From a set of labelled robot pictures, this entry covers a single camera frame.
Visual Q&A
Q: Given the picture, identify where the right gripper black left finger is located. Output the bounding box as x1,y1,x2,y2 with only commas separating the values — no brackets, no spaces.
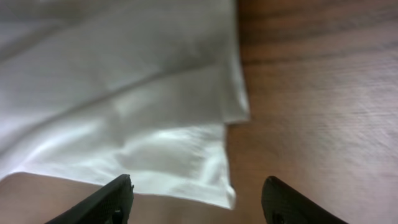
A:
46,174,134,224

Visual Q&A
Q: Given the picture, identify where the white t-shirt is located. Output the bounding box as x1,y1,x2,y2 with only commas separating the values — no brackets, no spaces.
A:
1,0,249,209

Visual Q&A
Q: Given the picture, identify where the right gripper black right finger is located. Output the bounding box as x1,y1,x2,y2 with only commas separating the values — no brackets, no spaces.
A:
261,176,348,224

